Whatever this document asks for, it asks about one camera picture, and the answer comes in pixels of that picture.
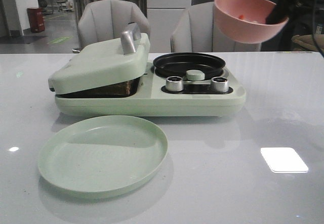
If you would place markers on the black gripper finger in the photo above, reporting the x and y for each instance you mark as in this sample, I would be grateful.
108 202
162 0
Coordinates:
278 14

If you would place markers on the pink bowl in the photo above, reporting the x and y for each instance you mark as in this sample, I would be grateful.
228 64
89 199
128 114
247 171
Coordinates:
226 19

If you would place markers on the green breakfast maker lid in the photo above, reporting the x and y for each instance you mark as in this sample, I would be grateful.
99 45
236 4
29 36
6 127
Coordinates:
91 73

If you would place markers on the bread slice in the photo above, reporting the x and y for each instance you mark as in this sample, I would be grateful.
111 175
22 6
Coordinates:
126 88

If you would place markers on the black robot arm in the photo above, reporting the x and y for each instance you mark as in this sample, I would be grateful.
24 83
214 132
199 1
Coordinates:
308 7

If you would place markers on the green breakfast maker base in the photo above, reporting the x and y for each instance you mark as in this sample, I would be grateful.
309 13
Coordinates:
151 100

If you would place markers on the dark kitchen counter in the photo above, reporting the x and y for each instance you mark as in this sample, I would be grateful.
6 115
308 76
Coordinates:
282 41

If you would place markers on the olive cushion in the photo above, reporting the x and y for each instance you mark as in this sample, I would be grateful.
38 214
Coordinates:
305 42

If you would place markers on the right beige chair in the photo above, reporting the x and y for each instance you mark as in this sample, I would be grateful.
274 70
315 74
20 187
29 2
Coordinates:
196 32

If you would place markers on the beige chair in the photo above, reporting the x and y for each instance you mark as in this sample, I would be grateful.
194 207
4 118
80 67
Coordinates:
104 20
196 32

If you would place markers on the right silver knob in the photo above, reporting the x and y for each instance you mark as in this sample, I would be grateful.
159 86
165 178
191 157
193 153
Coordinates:
219 84

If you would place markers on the silver knob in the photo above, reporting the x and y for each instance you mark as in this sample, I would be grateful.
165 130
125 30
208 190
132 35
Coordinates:
219 84
174 84

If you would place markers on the white refrigerator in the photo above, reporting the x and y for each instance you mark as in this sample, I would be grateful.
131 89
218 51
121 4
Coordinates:
163 16

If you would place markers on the black round frying pan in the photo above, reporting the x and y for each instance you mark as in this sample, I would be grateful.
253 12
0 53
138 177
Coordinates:
177 64

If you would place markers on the left silver knob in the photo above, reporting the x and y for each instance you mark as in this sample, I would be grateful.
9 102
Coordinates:
174 84

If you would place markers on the left beige chair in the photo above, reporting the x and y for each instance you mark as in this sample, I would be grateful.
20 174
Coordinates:
104 20

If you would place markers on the light green round plate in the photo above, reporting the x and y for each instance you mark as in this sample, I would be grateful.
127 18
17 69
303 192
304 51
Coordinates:
103 157

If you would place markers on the red trash bin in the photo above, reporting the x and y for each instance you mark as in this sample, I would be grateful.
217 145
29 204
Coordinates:
36 20

